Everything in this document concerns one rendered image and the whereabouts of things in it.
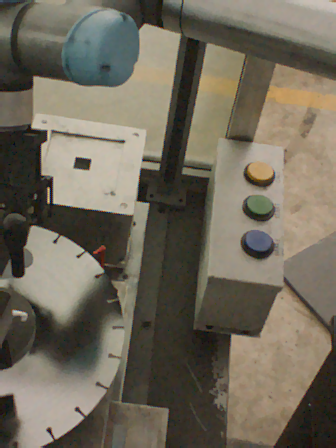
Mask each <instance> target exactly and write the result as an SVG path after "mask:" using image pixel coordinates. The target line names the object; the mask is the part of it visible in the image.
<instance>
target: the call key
mask: <svg viewBox="0 0 336 448"><path fill-rule="evenodd" d="M247 174H248V176H249V178H251V179H252V180H253V181H255V182H259V183H265V182H268V181H270V180H271V178H272V175H273V170H272V168H271V166H270V165H269V164H267V163H266V162H263V161H254V162H252V163H251V164H250V165H249V166H248V170H247Z"/></svg>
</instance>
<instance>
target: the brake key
mask: <svg viewBox="0 0 336 448"><path fill-rule="evenodd" d="M244 245H245V247H246V249H247V250H248V251H249V252H251V253H253V254H256V255H264V254H266V253H268V252H269V251H270V249H271V246H272V240H271V238H270V236H269V235H268V234H267V233H265V232H263V231H260V230H253V231H251V232H249V233H248V234H247V235H246V237H245V240H244Z"/></svg>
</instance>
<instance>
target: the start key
mask: <svg viewBox="0 0 336 448"><path fill-rule="evenodd" d="M245 207H246V209H247V211H248V212H249V213H250V214H251V215H253V216H255V217H260V218H262V217H267V216H268V215H270V213H271V211H272V207H273V206H272V202H271V201H270V199H269V198H267V197H266V196H264V195H260V194H255V195H252V196H250V197H249V198H248V199H247V202H246V206H245Z"/></svg>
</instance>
